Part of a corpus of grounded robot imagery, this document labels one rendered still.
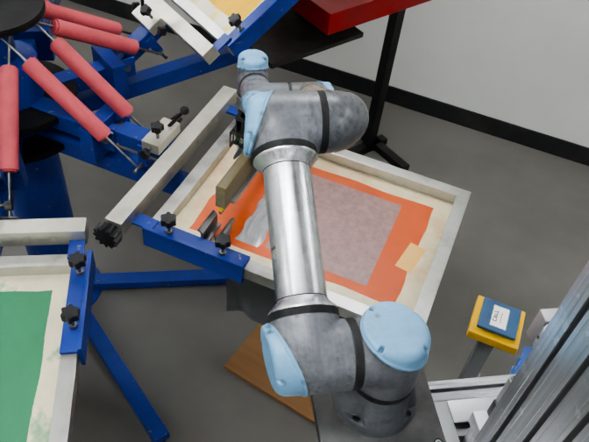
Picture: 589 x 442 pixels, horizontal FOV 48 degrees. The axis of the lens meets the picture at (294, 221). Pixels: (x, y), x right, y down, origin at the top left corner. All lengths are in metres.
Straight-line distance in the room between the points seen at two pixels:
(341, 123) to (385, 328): 0.37
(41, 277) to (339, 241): 0.80
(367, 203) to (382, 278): 0.28
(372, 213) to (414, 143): 1.86
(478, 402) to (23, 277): 1.15
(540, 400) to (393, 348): 0.23
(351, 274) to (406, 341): 0.77
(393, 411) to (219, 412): 1.52
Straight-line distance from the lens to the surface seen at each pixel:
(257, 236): 1.85
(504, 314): 1.82
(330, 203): 1.97
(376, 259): 1.85
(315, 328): 1.03
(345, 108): 1.19
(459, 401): 1.40
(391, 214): 1.98
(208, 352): 2.76
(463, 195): 2.06
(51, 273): 1.82
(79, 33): 2.20
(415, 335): 1.07
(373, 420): 1.18
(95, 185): 3.42
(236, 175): 1.76
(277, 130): 1.15
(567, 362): 0.88
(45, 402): 1.61
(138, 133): 2.05
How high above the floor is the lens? 2.34
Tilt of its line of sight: 46 degrees down
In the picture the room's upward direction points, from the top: 7 degrees clockwise
